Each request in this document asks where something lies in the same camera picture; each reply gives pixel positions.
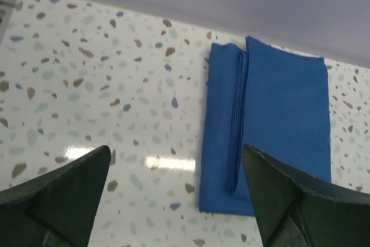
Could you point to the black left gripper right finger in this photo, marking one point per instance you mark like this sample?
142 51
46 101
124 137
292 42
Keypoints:
293 208

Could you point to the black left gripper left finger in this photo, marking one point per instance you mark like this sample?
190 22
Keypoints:
57 208

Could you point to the blue surgical drape cloth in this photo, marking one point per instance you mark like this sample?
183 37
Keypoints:
269 98

